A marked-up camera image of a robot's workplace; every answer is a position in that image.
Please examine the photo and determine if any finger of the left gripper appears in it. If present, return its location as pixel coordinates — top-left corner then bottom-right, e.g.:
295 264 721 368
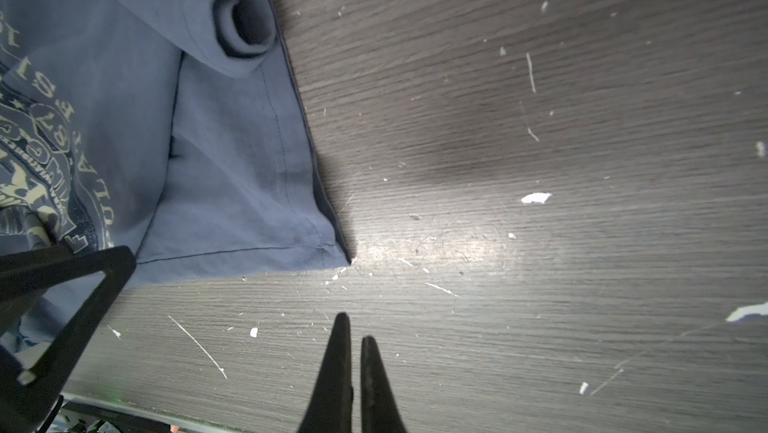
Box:
0 245 138 433

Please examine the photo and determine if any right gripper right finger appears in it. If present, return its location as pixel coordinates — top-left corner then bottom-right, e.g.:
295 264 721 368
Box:
360 336 407 433

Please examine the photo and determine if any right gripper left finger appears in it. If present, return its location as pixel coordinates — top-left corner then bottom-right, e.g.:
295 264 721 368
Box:
298 312 354 433

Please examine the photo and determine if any blue-grey tank top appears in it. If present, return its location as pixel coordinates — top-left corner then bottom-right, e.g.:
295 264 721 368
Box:
0 0 354 368

